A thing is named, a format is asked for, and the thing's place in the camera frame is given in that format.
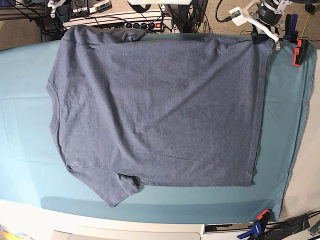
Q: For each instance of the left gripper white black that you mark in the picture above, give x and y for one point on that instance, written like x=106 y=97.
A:
x=269 y=13

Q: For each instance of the orange blue clamp bottom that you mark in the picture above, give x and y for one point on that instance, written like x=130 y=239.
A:
x=258 y=227

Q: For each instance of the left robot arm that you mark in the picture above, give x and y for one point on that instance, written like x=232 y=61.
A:
x=252 y=8

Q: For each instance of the teal table cloth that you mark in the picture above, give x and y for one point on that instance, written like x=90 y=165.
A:
x=33 y=173

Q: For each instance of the blue clamp top right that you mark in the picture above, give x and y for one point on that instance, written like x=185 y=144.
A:
x=291 y=34

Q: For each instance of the white power strip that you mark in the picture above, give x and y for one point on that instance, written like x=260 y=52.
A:
x=152 y=26

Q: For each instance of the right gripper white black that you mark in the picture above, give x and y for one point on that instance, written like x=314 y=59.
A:
x=61 y=8

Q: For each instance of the blue-grey heathered T-shirt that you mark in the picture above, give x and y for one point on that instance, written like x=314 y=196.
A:
x=178 y=113

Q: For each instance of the orange black clamp top right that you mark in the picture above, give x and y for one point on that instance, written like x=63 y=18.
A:
x=300 y=52

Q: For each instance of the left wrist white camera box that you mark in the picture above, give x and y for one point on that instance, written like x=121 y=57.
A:
x=239 y=16

